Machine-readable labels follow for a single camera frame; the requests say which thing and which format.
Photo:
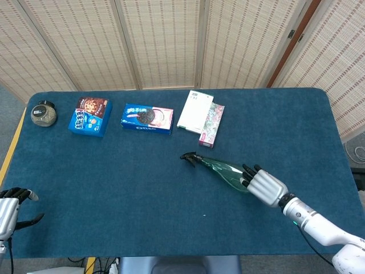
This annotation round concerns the yellow floor tape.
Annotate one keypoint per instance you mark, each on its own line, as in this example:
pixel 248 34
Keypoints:
pixel 11 148

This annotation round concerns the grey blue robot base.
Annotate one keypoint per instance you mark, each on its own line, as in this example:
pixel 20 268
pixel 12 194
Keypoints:
pixel 176 265

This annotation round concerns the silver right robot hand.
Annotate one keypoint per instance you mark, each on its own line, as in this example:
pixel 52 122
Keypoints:
pixel 266 187

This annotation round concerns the woven folding screen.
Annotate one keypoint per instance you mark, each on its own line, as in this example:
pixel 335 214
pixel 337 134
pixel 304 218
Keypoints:
pixel 336 62
pixel 159 42

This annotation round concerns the blue chocolate chip cookie box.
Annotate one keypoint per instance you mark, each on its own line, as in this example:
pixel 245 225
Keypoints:
pixel 89 120

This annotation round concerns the green transparent spray bottle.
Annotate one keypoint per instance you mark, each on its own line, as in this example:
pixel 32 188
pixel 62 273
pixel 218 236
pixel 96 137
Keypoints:
pixel 222 168

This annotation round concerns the pink floral box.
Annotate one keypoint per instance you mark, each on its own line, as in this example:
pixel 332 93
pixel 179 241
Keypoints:
pixel 212 122

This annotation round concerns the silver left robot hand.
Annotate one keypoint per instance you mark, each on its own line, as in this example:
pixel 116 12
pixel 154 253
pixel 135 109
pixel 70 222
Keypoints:
pixel 8 211

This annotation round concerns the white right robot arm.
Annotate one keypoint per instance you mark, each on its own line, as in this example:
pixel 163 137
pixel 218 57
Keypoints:
pixel 322 225

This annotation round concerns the brown wooden post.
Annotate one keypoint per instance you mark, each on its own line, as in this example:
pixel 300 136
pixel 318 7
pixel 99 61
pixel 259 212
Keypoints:
pixel 293 45

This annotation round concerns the blue Oreo cookie box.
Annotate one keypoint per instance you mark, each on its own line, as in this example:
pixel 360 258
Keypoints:
pixel 146 118

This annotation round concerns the blue table cloth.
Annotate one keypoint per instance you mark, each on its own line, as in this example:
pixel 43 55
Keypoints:
pixel 128 185

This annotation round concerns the dark round object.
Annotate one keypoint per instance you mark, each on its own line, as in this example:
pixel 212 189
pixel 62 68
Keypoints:
pixel 43 114

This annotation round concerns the metal screen hinge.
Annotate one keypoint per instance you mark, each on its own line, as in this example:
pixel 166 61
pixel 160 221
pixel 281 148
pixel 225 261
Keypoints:
pixel 301 38
pixel 291 34

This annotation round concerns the white box with green stripe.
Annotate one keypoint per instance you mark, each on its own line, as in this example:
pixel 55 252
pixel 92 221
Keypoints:
pixel 195 111

